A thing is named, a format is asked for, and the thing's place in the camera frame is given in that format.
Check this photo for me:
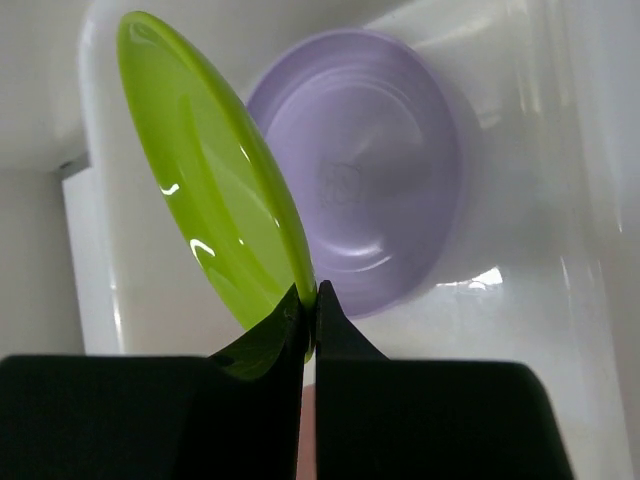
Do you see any translucent white plastic bin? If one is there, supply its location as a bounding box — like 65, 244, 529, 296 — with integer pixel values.
78, 1, 639, 479

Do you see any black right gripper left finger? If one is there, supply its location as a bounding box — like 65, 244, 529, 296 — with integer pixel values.
1, 289, 305, 479

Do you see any green plastic plate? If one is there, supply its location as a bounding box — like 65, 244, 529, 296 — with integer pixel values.
116, 11, 317, 380

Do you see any purple plastic plate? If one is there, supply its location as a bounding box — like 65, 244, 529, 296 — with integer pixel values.
247, 29, 464, 317

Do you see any pink plastic cup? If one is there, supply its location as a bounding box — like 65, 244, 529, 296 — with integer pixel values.
296, 385, 317, 480

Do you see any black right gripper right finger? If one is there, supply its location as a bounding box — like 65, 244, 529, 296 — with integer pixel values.
315, 281, 574, 479

